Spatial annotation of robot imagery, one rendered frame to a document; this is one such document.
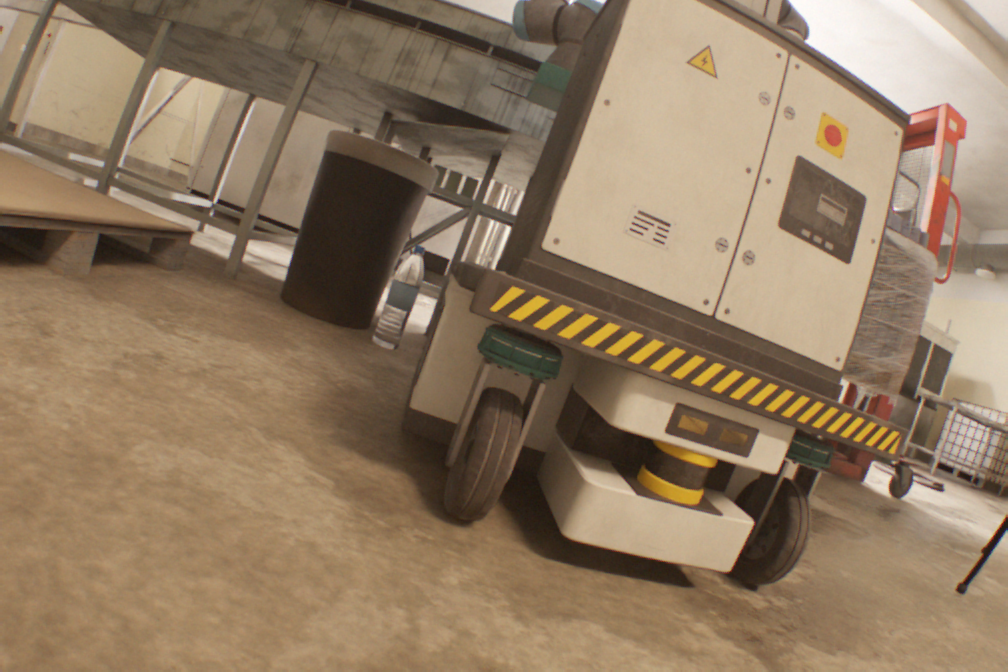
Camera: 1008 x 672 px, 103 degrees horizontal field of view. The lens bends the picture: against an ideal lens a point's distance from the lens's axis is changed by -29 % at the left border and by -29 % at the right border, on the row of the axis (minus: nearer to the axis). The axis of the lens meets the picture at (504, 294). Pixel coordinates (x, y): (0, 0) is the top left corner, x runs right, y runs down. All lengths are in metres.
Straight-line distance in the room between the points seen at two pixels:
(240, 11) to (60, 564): 1.98
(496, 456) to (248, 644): 0.36
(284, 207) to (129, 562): 4.37
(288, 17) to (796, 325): 1.86
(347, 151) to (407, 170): 0.20
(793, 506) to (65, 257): 1.44
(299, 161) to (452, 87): 2.97
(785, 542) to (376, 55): 1.81
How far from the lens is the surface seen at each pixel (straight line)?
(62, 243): 1.34
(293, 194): 4.74
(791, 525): 0.88
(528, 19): 1.49
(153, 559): 0.51
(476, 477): 0.67
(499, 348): 0.68
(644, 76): 0.80
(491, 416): 0.67
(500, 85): 1.95
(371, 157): 1.76
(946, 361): 10.78
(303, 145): 4.79
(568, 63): 1.36
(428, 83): 1.95
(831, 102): 0.96
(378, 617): 0.52
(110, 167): 2.29
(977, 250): 11.71
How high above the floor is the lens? 0.31
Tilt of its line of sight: 1 degrees down
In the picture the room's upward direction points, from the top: 21 degrees clockwise
